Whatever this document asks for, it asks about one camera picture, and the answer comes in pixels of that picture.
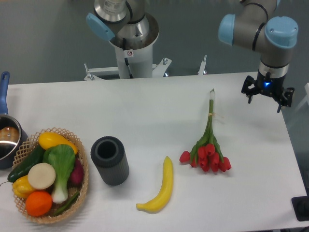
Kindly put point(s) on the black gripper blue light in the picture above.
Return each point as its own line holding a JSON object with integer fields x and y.
{"x": 267, "y": 86}

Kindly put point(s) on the silver robot base column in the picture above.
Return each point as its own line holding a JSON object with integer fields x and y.
{"x": 127, "y": 27}

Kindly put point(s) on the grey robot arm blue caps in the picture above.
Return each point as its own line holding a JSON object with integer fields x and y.
{"x": 274, "y": 38}

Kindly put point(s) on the white object at right edge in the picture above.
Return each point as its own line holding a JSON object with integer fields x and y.
{"x": 305, "y": 100}

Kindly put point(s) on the red tulip bouquet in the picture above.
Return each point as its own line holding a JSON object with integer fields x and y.
{"x": 206, "y": 153}

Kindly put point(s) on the black device at table edge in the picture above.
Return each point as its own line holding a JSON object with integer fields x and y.
{"x": 301, "y": 207}

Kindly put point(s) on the yellow plastic banana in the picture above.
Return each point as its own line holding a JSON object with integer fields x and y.
{"x": 162, "y": 198}

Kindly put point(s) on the dark grey ribbed vase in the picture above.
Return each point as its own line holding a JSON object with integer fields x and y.
{"x": 109, "y": 157}

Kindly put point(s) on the green bok choy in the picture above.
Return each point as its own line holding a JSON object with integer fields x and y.
{"x": 62, "y": 159}

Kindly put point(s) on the green bean pod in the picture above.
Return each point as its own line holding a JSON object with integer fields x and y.
{"x": 67, "y": 205}

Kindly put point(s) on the yellow squash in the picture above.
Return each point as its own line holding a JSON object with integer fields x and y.
{"x": 50, "y": 139}

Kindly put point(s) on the woven wicker basket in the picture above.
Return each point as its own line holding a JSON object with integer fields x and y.
{"x": 25, "y": 149}

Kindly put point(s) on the green cucumber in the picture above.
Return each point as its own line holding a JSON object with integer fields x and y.
{"x": 22, "y": 169}

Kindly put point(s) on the white round radish slice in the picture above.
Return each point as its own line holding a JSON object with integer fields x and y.
{"x": 41, "y": 176}

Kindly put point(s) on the orange fruit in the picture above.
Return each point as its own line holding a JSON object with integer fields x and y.
{"x": 38, "y": 203}

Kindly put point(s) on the yellow bell pepper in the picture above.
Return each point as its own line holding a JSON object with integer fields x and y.
{"x": 22, "y": 187}

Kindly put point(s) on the white metal mounting frame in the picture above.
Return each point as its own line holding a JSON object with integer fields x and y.
{"x": 127, "y": 72}

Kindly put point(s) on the blue saucepan with handle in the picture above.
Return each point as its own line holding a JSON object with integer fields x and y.
{"x": 11, "y": 133}

